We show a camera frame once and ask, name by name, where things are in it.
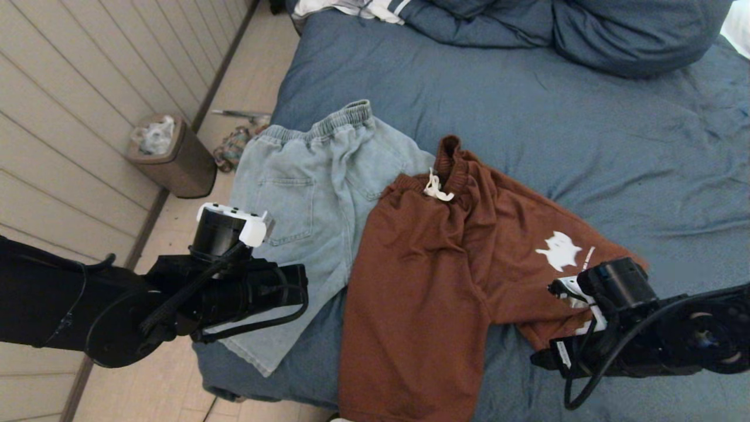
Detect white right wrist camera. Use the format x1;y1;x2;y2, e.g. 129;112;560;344
548;275;611;339

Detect white pillow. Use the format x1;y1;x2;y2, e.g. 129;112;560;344
720;0;750;59

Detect white striped garment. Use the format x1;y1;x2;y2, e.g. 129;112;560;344
292;0;418;25

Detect silver metal object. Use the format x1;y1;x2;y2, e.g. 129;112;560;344
211;108;272;125

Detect blue bed cover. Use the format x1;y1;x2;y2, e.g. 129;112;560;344
192;9;750;422

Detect blue pillow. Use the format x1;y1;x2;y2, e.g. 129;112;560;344
552;0;733;79

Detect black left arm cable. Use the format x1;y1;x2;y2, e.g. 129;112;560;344
59;253;117;275

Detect crumpled blue blanket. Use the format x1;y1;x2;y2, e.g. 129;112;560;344
404;0;556;49

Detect light blue denim shorts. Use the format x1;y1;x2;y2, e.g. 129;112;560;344
220;98;437;377

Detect brown metal trash bin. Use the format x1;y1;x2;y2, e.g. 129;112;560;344
127;114;217;199

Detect clear plastic bin liner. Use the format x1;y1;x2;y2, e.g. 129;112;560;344
130;115;176;155

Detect multicoloured cloth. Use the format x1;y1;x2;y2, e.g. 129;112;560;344
212;124;269;173

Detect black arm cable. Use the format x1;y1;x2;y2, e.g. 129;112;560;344
564;287;750;411
59;253;117;275

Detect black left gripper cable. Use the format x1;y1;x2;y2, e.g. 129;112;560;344
190;267;310;345

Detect rust brown shorts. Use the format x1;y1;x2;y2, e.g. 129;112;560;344
339;135;648;422

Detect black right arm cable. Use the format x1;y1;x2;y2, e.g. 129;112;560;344
564;287;750;411

